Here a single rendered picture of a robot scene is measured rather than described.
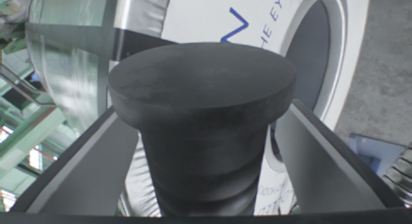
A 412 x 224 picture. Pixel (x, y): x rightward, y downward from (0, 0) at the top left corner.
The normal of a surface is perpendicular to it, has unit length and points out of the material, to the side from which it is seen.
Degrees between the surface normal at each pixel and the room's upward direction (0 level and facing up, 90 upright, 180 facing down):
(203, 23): 90
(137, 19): 89
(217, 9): 90
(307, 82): 46
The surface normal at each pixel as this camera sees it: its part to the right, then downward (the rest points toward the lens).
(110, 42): -0.61, 0.04
